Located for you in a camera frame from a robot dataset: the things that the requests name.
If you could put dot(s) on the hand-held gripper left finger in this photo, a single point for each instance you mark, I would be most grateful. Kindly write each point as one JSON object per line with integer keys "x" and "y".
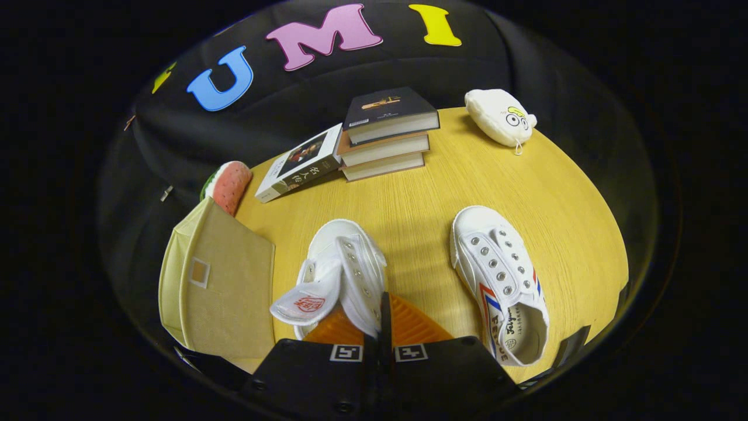
{"x": 315, "y": 380}

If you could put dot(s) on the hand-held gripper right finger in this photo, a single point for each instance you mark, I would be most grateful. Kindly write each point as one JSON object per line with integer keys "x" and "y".
{"x": 444, "y": 380}

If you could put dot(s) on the beige fabric storage box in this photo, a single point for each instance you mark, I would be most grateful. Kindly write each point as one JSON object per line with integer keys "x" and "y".
{"x": 228, "y": 304}

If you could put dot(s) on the white canvas shoe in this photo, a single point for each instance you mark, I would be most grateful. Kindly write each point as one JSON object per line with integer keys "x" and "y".
{"x": 350, "y": 263}
{"x": 497, "y": 263}

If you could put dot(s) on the watermelon slice plush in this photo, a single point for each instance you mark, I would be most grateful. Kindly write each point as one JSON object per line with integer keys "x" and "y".
{"x": 231, "y": 184}

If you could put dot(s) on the white book with portrait cover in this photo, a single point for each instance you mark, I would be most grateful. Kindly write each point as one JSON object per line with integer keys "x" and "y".
{"x": 298, "y": 164}

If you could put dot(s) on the thick brown cover book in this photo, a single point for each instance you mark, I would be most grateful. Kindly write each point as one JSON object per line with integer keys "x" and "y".
{"x": 385, "y": 150}
{"x": 385, "y": 166}

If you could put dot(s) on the small metal clip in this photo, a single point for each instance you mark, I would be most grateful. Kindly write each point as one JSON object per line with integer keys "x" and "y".
{"x": 166, "y": 193}

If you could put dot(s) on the white plush toy with face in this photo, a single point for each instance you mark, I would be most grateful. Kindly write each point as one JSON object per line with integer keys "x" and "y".
{"x": 497, "y": 117}

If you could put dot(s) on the black cover book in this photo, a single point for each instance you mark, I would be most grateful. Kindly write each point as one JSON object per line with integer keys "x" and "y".
{"x": 385, "y": 105}

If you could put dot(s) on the black backdrop cloth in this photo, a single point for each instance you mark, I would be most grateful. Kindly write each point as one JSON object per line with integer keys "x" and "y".
{"x": 292, "y": 88}

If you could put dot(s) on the small pink clip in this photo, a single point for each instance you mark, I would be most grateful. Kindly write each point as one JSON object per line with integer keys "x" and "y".
{"x": 129, "y": 122}

